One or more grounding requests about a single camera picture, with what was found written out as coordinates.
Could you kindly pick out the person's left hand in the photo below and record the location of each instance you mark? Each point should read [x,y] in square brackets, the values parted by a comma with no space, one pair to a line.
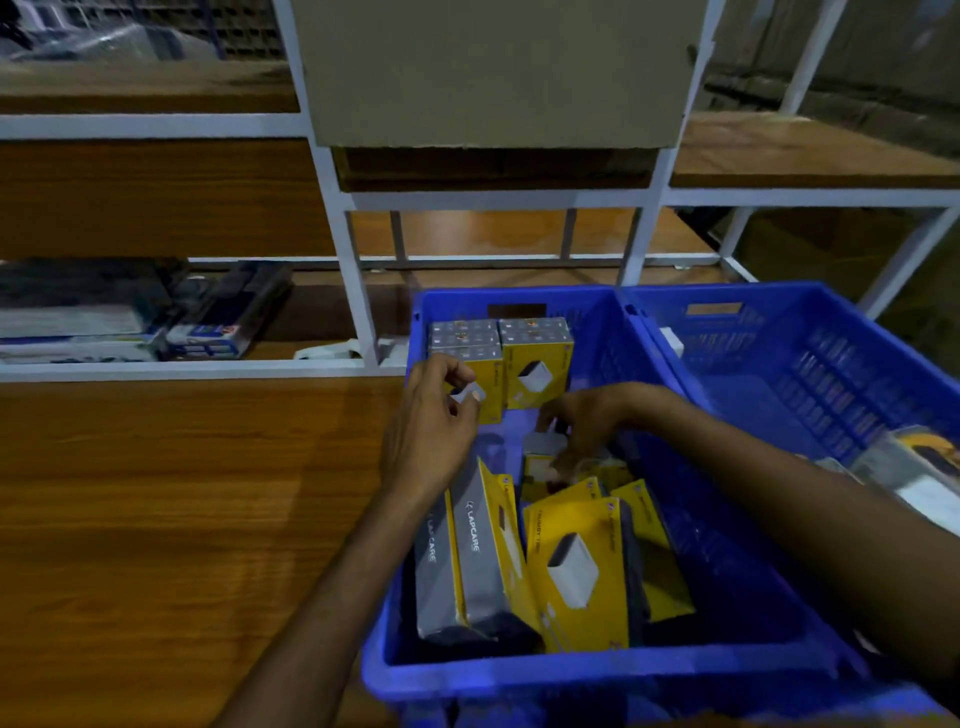
[427,442]

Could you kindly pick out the person's right hand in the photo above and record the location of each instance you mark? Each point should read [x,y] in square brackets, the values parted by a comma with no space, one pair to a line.
[600,416]

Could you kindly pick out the group of yellow charger boxes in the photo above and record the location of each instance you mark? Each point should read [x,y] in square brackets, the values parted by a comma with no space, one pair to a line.
[540,525]

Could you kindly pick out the blue plastic crate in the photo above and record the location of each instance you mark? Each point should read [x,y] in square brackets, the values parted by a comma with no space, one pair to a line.
[750,390]
[600,667]

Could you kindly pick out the person's right forearm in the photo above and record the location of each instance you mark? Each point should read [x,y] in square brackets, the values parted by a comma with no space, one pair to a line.
[810,525]

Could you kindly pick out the person's left forearm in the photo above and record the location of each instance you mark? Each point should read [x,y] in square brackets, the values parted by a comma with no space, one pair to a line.
[322,622]

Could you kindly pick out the white plastic piece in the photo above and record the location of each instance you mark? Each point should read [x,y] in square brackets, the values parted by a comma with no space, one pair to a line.
[330,349]

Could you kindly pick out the blue white packet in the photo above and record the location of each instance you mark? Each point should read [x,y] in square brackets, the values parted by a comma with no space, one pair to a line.
[232,315]

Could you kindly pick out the open brown cardboard box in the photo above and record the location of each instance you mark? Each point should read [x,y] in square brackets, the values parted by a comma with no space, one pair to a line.
[825,247]

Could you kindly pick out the white metal shelving rack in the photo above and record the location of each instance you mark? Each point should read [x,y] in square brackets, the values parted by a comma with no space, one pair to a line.
[150,562]

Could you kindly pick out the flat brown cardboard box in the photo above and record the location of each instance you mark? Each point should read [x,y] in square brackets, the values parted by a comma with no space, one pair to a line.
[495,67]

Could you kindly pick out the black flat case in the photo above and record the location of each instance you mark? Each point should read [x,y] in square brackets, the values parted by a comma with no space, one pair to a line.
[82,285]

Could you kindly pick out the brown pigeonhole shelving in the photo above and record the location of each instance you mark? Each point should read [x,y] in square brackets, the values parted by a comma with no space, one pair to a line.
[247,30]

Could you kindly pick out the stack of large cardboard cartons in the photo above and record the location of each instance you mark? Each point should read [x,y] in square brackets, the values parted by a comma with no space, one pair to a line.
[900,60]

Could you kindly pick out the clear plastic sheet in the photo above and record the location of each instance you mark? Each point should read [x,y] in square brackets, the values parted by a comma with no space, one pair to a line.
[112,45]

